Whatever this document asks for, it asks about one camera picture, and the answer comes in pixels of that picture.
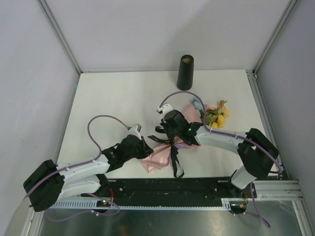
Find pink paper flower bouquet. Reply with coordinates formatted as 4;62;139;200
139;99;231;174

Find black ribbon gold lettering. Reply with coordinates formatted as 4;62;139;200
148;127;185;179

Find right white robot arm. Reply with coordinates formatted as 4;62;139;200
157;108;283;197

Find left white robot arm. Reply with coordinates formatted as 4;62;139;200
23;135;153;212

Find black cylindrical vase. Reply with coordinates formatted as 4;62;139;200
177;55;194;90

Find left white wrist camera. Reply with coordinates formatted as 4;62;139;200
127;124;142;140

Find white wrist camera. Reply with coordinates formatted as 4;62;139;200
157;104;174;115
127;124;142;140

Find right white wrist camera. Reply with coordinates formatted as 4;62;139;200
157;104;174;115

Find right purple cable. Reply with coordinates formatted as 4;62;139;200
158;91;284;173

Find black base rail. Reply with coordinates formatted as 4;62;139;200
94;177;256;203

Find white slotted cable duct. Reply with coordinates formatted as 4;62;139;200
50;198;247;211

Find aluminium frame post right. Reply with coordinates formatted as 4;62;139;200
253;0;300;74

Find aluminium frame post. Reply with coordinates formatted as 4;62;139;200
253;0;300;74
36;0;82;75

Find aluminium frame profile right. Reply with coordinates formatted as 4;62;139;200
245;69;305;202

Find aluminium frame post left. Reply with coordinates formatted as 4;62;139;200
36;0;82;75

